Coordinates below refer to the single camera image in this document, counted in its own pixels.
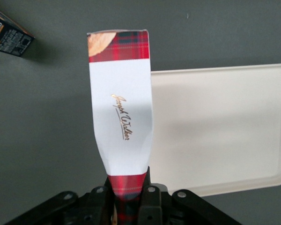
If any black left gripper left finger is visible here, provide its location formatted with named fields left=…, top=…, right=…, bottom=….
left=84, top=177, right=117, bottom=225

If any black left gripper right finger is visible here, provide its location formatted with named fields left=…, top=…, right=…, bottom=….
left=137, top=165, right=170, bottom=225

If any red tartan cookie box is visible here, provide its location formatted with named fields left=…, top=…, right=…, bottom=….
left=86, top=29, right=154, bottom=225

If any pale pink plastic tray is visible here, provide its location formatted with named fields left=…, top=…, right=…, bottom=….
left=149, top=62, right=281, bottom=198

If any dark blue cookie box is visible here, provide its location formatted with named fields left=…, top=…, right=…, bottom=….
left=0, top=4, right=36, bottom=58

